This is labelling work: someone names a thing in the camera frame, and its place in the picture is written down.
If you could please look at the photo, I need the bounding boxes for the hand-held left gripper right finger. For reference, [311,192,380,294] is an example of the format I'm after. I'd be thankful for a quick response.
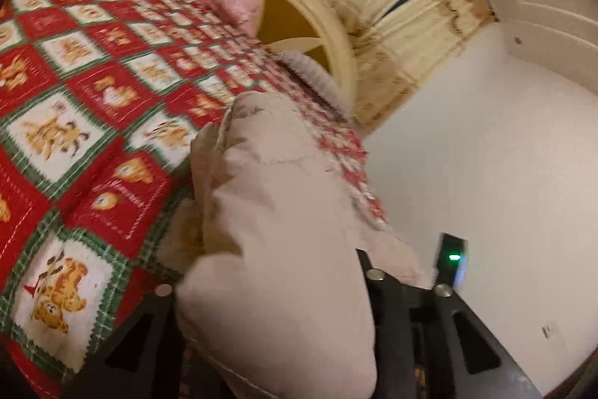
[355,247,543,399]

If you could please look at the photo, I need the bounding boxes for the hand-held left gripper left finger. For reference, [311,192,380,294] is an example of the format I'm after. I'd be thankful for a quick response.
[61,284,188,399]

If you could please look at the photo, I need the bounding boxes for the beige quilted puffer jacket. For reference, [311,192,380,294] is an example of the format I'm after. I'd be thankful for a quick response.
[156,90,426,399]

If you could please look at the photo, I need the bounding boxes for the striped pillow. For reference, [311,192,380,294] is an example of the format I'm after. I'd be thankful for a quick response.
[275,50,353,119]

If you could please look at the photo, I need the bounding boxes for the cream wooden bed headboard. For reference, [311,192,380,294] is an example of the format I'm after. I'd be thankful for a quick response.
[187,0,358,119]

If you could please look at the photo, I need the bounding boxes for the red printed patchwork bedspread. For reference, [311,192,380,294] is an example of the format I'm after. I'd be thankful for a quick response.
[0,0,388,399]

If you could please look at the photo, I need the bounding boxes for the pink crumpled blanket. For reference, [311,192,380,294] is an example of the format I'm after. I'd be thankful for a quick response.
[180,0,262,37]

